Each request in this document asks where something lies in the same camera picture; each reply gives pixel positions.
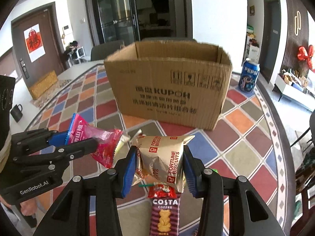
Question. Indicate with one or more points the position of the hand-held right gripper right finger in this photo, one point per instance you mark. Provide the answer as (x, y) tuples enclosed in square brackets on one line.
[(190, 177)]

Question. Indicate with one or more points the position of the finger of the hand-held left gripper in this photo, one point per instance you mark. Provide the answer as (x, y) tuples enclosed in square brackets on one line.
[(57, 138), (78, 148)]

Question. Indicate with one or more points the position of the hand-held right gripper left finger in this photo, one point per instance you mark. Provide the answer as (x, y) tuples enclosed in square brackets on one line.
[(128, 174)]

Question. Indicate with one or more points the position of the pink snack packet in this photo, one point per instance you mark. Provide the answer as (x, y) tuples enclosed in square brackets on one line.
[(105, 147)]

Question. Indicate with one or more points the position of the beige biscuit packet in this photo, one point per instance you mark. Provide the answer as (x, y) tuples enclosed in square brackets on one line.
[(160, 157)]

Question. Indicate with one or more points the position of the brown cardboard box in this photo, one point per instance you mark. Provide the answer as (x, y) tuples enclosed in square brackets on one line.
[(160, 91)]

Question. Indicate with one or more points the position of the small red candy packet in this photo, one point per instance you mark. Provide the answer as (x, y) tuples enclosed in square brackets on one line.
[(161, 190)]

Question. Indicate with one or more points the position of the black mug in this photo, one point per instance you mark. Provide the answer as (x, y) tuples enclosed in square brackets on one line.
[(16, 113)]

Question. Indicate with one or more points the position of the maroon striped bear biscuit packet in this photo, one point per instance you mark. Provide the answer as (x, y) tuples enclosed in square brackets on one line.
[(163, 218)]

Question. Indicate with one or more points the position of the gold patterned box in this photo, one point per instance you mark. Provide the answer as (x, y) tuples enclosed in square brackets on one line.
[(43, 84)]

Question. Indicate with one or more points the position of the colourful checked tablecloth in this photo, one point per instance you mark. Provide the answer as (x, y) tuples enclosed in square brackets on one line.
[(246, 132)]

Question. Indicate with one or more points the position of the white stool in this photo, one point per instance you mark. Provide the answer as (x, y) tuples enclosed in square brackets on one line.
[(80, 56)]

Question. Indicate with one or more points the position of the black bag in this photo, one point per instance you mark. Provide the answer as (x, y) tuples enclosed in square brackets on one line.
[(71, 48)]

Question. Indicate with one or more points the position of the brown entrance door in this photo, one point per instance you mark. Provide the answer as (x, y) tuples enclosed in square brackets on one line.
[(50, 44)]

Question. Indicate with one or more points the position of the red and white door poster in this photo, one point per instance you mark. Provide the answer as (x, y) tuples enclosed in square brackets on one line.
[(34, 43)]

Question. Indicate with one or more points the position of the grey chair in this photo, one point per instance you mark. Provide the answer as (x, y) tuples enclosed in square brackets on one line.
[(105, 50)]

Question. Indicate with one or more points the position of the dark chair with green cloth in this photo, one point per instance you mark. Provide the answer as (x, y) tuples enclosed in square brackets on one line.
[(305, 174)]

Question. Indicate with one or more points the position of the blue soda can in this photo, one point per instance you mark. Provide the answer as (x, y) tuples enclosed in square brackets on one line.
[(248, 76)]

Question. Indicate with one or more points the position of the white low cabinet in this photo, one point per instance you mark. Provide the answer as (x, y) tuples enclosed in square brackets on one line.
[(292, 93)]

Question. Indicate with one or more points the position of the glass sliding door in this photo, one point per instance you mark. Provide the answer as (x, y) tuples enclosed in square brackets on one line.
[(113, 12)]

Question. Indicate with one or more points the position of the pile of cardboard clutter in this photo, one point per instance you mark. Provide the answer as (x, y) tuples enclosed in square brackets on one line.
[(294, 80)]

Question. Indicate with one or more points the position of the shelf with assorted goods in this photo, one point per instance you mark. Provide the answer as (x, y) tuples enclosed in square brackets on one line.
[(253, 44)]

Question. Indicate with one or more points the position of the dark interior door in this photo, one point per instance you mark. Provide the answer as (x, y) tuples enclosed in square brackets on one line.
[(272, 36)]

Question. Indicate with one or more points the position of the red bow decoration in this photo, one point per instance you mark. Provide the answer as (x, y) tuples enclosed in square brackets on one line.
[(305, 56)]

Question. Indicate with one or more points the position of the white wall intercom panel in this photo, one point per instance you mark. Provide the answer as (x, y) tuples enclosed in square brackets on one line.
[(66, 32)]

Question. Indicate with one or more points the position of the gold wall ornament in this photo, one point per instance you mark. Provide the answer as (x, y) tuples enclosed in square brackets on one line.
[(297, 23)]

